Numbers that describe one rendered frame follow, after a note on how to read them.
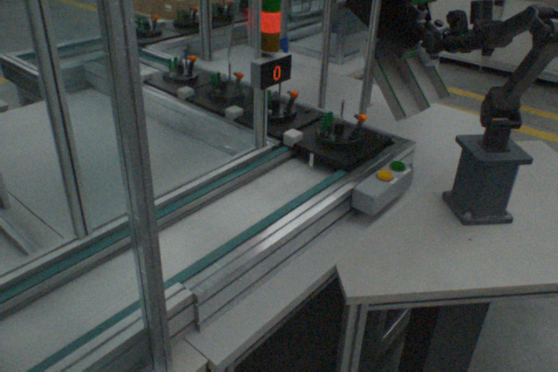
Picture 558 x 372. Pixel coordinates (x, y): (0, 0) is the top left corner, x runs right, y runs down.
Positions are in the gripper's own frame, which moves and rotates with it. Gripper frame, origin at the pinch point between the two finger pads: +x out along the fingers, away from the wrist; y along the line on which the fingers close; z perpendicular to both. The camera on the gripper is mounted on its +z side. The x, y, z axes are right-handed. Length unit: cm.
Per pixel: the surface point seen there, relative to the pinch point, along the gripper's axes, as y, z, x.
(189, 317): 89, -54, -15
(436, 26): -10.5, 6.0, 8.6
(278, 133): 40, -25, 27
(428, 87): -18.3, -13.5, 18.4
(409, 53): 4.8, -2.4, 5.7
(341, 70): -36, -5, 86
